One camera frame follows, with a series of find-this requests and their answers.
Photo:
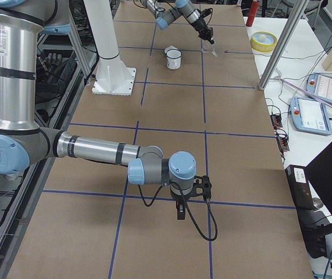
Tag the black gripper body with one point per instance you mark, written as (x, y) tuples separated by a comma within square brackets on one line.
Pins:
[(200, 25), (179, 201)]

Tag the white enamel cup blue rim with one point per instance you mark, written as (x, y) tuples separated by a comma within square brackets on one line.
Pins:
[(173, 59)]

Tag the yellow tape roll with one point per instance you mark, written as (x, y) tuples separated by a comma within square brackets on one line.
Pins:
[(261, 48)]

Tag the red bottle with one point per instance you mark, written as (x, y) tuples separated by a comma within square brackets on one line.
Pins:
[(252, 12)]

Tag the metal reacher grabber stick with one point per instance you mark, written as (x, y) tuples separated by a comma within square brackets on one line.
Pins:
[(303, 90)]

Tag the orange black adapter far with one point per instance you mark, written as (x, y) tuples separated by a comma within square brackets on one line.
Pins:
[(276, 119)]

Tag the orange black adapter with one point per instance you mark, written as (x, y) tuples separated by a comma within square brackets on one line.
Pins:
[(282, 139), (276, 119)]

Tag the orange black adapter near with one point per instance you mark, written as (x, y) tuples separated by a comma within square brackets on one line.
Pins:
[(282, 139)]

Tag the near blue teach pendant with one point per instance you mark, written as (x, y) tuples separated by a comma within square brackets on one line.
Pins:
[(310, 116)]

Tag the blue teach pendant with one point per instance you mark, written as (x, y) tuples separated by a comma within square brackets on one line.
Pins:
[(320, 85), (310, 116)]

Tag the black desktop box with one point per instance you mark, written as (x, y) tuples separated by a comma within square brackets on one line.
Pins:
[(299, 187)]

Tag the far blue teach pendant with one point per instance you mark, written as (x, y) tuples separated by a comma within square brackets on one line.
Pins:
[(320, 85)]

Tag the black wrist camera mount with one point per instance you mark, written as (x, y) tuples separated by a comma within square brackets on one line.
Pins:
[(206, 12), (202, 187)]

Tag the aluminium frame post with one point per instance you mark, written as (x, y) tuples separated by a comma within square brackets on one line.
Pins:
[(285, 36)]

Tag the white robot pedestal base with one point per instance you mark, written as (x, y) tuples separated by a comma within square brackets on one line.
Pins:
[(112, 76)]

